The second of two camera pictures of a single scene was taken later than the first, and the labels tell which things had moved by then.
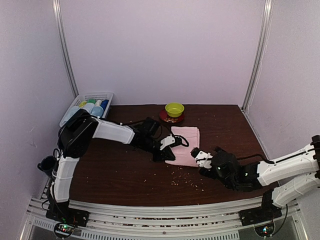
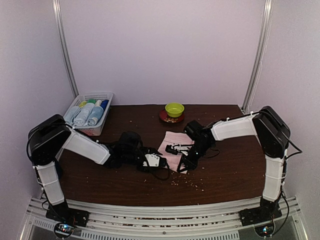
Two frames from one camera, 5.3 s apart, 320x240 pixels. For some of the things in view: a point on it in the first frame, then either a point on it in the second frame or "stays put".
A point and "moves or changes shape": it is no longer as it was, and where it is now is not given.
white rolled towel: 98,102 stays put
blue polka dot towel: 97,110 stays put
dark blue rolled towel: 104,104 stays put
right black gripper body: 229,183 → 201,149
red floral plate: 165,118 stays put
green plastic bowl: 174,109 stays put
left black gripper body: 155,157 → 129,157
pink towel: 182,153 moves or changes shape
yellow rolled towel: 82,104 stays put
